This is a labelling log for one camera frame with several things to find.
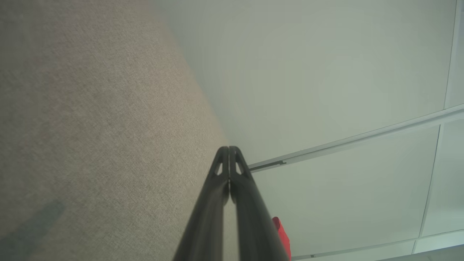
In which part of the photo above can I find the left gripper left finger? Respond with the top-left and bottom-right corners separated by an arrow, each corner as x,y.
173,146 -> 230,261

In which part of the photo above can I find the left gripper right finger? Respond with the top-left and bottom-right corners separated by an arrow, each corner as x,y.
230,146 -> 290,261

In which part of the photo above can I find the white garment with red stripes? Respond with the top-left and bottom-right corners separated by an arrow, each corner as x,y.
272,217 -> 291,261

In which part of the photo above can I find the slanted grey metal beam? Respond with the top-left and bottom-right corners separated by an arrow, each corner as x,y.
248,104 -> 464,173

